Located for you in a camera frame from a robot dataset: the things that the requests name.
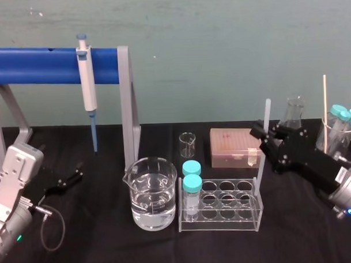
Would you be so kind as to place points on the pink pipette tip box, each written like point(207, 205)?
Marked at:
point(231, 147)

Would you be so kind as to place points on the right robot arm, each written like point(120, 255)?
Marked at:
point(349, 189)

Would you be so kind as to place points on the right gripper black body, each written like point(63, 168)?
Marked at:
point(300, 156)

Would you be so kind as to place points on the glass conical flask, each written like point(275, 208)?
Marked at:
point(293, 113)

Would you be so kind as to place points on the glass beaker holding tubes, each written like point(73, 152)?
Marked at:
point(334, 137)

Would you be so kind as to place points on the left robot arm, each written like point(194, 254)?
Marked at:
point(13, 183)

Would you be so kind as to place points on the small empty glass beaker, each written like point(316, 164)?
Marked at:
point(187, 145)

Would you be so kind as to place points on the thin wooden stick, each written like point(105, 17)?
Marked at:
point(325, 109)

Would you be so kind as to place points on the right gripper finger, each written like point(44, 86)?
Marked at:
point(279, 132)
point(266, 147)

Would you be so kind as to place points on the white and blue pipette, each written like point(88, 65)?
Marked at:
point(86, 82)

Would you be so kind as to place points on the black table cloth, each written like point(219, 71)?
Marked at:
point(104, 249)

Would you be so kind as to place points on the clear acrylic tube rack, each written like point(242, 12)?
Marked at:
point(225, 225)

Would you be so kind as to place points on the beige tape strip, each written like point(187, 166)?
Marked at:
point(252, 157)

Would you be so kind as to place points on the clear glass stirring rod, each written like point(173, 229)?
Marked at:
point(261, 169)

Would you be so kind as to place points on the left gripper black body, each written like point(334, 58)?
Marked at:
point(43, 182)

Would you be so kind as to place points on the blue and grey pipette stand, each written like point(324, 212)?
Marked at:
point(32, 65)

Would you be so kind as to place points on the large glass beaker with water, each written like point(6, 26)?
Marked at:
point(152, 201)

